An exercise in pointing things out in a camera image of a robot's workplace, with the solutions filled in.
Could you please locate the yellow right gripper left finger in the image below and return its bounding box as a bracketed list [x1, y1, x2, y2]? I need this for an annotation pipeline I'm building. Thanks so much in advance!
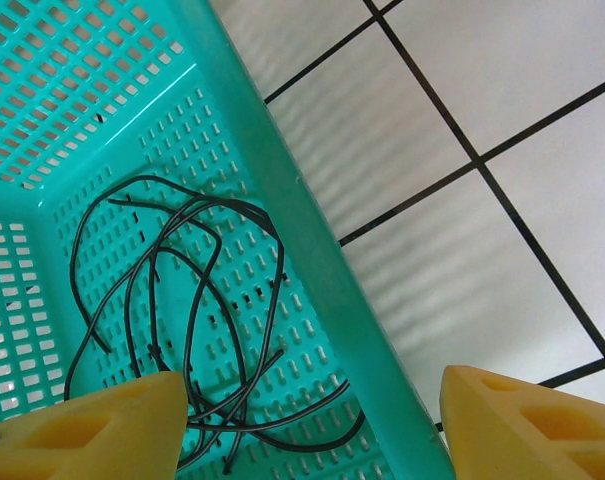
[0, 371, 190, 480]

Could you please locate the teal plastic basket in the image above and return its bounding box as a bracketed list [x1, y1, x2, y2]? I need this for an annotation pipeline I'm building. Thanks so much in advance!
[0, 0, 457, 480]

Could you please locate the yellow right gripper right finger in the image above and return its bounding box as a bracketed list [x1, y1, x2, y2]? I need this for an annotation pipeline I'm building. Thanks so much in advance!
[440, 363, 605, 480]

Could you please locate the black cable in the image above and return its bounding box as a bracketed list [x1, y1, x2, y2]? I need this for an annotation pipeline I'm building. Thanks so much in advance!
[69, 174, 286, 475]
[63, 197, 352, 432]
[105, 196, 368, 451]

